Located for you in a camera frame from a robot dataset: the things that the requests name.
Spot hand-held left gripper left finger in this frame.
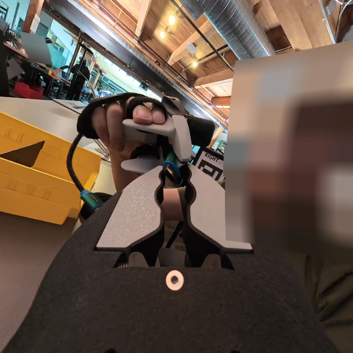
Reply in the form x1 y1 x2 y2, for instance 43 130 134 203
95 165 165 251

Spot grey table with tape marks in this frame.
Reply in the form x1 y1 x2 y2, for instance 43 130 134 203
52 99 89 114

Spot braided hdmi cable green plugs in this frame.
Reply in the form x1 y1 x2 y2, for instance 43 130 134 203
66 132 184 213

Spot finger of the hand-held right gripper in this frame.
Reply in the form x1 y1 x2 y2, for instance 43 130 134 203
172 114 193 163
121 156 164 175

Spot dark steel ceiling beam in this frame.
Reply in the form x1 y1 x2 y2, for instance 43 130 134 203
49 0 230 128

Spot red storage bin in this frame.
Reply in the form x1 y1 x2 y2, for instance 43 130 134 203
13 81 45 100

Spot black bin divider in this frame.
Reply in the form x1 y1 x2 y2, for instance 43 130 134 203
0 141 45 168

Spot black white marker board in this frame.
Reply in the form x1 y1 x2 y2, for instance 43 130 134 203
192 147 227 181

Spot large spiral ceiling duct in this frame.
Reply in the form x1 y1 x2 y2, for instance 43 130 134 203
179 0 277 60

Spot person's right hand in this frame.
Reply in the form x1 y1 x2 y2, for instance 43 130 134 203
92 103 166 155

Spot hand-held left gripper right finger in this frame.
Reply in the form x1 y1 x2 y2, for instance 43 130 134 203
186 165 254 253

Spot yellow plastic bin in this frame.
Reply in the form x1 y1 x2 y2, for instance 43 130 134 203
0 111 102 226

